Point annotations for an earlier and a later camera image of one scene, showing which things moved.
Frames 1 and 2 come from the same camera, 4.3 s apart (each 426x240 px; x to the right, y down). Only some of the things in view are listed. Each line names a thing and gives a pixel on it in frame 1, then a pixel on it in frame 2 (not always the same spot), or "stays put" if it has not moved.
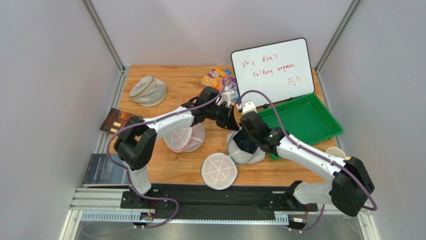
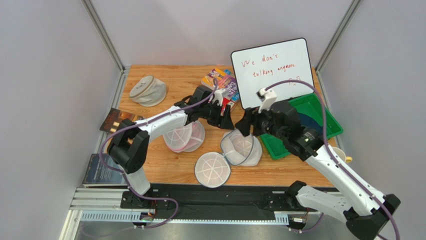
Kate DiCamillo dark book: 116,120 stays put
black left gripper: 229,118 stays put
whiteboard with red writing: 282,71 stays put
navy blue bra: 244,142 -> 307,121
